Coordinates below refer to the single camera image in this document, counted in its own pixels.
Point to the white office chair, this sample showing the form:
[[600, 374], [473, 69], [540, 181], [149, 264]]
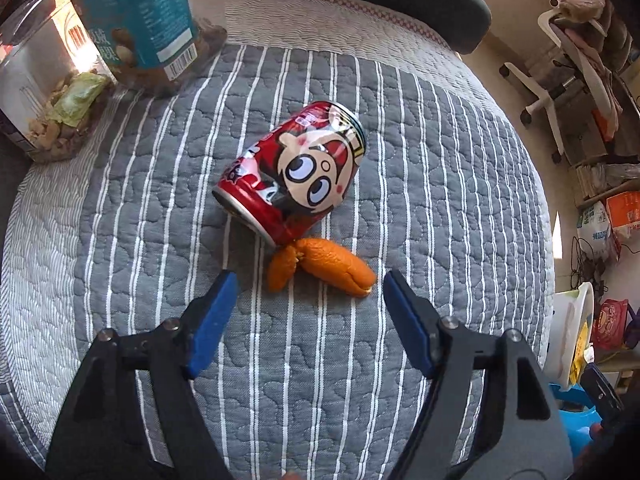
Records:
[[540, 95]]

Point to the white plastic bin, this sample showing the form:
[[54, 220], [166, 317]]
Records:
[[562, 330]]

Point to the orange peel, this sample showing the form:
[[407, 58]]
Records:
[[330, 265]]

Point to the blue plastic stool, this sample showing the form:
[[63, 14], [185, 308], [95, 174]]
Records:
[[575, 420]]

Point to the beige clothing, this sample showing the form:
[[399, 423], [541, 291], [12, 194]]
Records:
[[585, 5]]

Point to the orange cardboard box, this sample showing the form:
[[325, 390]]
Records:
[[625, 215]]

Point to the grey striped quilted blanket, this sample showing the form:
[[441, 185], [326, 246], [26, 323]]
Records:
[[425, 160]]

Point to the purple plastic stool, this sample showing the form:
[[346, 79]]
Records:
[[632, 330]]

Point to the red snack bag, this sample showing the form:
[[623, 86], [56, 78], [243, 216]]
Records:
[[612, 322]]

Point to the white printed plastic bag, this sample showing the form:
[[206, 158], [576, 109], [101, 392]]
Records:
[[595, 230]]

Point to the red cartoon drink can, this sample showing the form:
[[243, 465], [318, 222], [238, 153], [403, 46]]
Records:
[[300, 170]]

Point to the stack of books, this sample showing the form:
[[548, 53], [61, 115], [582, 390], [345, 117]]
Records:
[[605, 182]]

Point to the yellow wrapper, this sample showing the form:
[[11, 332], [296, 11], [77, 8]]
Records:
[[580, 355]]

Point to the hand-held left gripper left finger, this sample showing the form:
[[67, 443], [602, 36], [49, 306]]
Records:
[[215, 320]]

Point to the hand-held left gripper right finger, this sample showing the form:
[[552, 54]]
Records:
[[407, 320]]

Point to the clear jar with teal label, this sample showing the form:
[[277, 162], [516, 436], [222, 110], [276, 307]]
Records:
[[145, 25]]

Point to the clear jar with black lid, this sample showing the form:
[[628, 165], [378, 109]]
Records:
[[45, 75]]

